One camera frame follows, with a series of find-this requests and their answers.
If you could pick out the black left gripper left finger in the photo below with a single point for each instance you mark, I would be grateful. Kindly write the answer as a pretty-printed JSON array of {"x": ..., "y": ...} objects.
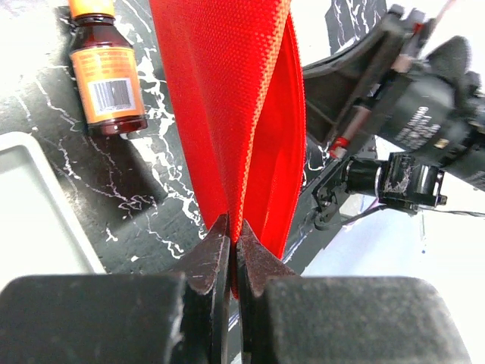
[{"x": 177, "y": 316}]

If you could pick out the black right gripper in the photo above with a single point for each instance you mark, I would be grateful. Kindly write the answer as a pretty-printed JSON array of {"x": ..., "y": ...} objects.
[{"x": 431, "y": 107}]

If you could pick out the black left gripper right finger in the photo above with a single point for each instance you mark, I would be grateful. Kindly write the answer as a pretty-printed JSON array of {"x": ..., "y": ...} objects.
[{"x": 286, "y": 318}]

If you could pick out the red first aid pouch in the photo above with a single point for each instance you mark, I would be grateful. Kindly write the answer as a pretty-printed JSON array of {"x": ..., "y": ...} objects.
[{"x": 235, "y": 82}]

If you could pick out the brown medicine bottle orange cap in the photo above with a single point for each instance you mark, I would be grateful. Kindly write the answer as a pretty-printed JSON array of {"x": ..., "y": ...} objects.
[{"x": 104, "y": 64}]

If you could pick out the grey plastic tray insert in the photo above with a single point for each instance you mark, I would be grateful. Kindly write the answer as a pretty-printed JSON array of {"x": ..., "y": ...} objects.
[{"x": 40, "y": 233}]

